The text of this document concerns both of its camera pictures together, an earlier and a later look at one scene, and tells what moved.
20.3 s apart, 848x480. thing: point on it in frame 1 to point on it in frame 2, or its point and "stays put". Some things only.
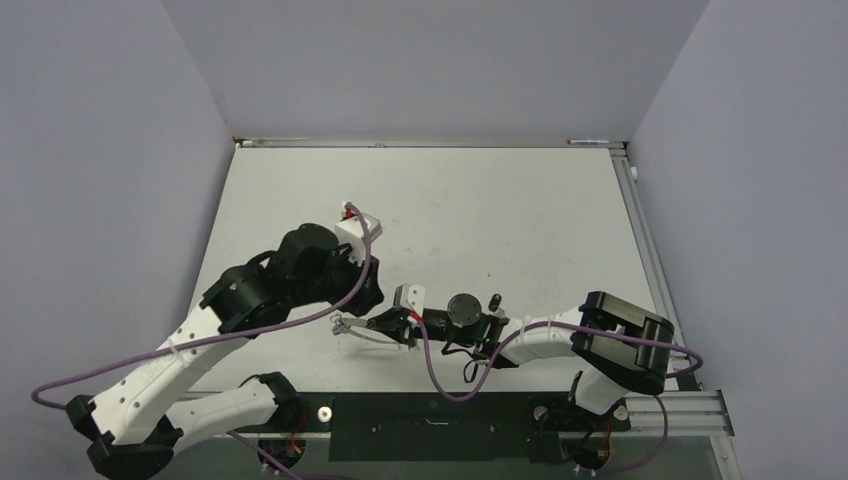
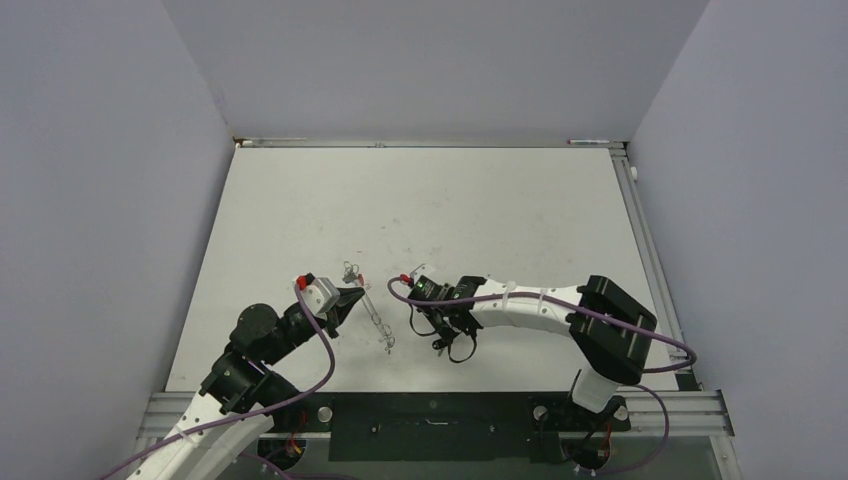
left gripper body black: [343, 273] to [330, 323]
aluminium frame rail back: [328, 142] stays put
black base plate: [440, 426] stays put
